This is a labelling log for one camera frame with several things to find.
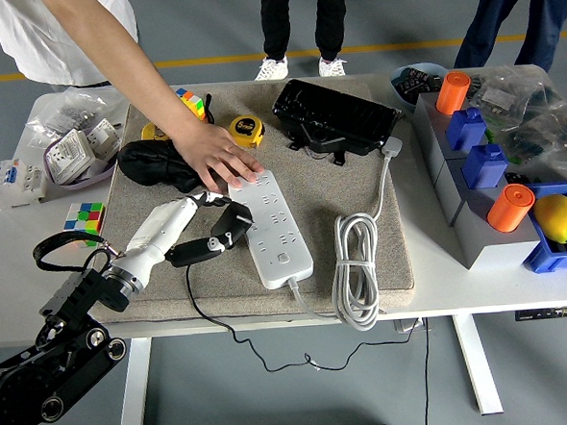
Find colourful puzzle cube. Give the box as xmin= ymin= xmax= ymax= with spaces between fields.
xmin=174 ymin=86 xmax=207 ymax=124
xmin=62 ymin=200 xmax=109 ymax=249

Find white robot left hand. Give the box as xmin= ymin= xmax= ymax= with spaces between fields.
xmin=111 ymin=188 xmax=240 ymax=286

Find yellow tape measure with strap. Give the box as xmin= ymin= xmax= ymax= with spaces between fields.
xmin=201 ymin=90 xmax=267 ymax=154

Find clear bag of screws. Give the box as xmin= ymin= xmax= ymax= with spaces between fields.
xmin=24 ymin=82 xmax=134 ymax=147

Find blue plastic block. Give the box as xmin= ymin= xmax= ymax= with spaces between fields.
xmin=444 ymin=106 xmax=488 ymax=153
xmin=459 ymin=141 xmax=510 ymax=191

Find clear bag of electronic parts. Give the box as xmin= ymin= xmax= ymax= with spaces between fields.
xmin=466 ymin=62 xmax=567 ymax=135
xmin=498 ymin=108 xmax=567 ymax=186

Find dark circuit boards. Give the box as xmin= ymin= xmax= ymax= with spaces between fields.
xmin=393 ymin=66 xmax=445 ymax=99

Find black cloth pouch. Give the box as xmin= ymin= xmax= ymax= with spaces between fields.
xmin=115 ymin=137 xmax=207 ymax=199

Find black wrapped electronic device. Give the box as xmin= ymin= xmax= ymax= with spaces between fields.
xmin=270 ymin=72 xmax=406 ymax=170

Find black table control panel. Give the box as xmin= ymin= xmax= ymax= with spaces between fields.
xmin=514 ymin=306 xmax=567 ymax=322

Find white wall socket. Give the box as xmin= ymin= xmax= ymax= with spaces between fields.
xmin=42 ymin=127 xmax=95 ymax=186
xmin=83 ymin=116 xmax=122 ymax=161

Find thin black adapter cord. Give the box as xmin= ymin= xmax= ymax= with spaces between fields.
xmin=185 ymin=250 xmax=422 ymax=379

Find black power adapter plug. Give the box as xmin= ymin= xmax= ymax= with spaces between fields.
xmin=209 ymin=199 xmax=258 ymax=252

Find person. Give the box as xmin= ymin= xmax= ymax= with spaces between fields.
xmin=449 ymin=0 xmax=567 ymax=79
xmin=249 ymin=0 xmax=354 ymax=84
xmin=0 ymin=0 xmax=142 ymax=94

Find blue plastic bin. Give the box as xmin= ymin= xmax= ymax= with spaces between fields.
xmin=518 ymin=180 xmax=567 ymax=275

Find grey under-table box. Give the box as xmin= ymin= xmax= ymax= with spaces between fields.
xmin=394 ymin=316 xmax=431 ymax=335

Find grey storage box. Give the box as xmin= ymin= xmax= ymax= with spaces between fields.
xmin=448 ymin=182 xmax=544 ymax=271
xmin=410 ymin=87 xmax=492 ymax=181
xmin=431 ymin=152 xmax=521 ymax=228

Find black hanging cable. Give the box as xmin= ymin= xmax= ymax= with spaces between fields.
xmin=417 ymin=316 xmax=435 ymax=425

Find orange cylinder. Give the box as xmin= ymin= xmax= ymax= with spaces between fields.
xmin=432 ymin=69 xmax=474 ymax=116
xmin=484 ymin=182 xmax=539 ymax=235

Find person's left hand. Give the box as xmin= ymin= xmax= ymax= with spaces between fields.
xmin=169 ymin=118 xmax=267 ymax=199

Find white power strip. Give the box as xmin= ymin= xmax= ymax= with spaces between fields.
xmin=226 ymin=166 xmax=317 ymax=292

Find grey-brown mat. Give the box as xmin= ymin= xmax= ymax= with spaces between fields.
xmin=72 ymin=72 xmax=418 ymax=330

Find white circuit breaker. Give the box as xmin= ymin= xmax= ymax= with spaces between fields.
xmin=0 ymin=157 xmax=49 ymax=211

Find white power strip cable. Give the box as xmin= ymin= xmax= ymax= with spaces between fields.
xmin=279 ymin=136 xmax=416 ymax=338

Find yellow lemon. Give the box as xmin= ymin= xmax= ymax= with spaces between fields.
xmin=531 ymin=192 xmax=567 ymax=246

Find blue bowl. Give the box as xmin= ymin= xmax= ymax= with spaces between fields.
xmin=388 ymin=61 xmax=451 ymax=109

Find white table leg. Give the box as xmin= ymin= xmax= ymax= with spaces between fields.
xmin=452 ymin=312 xmax=505 ymax=417
xmin=111 ymin=337 xmax=158 ymax=425

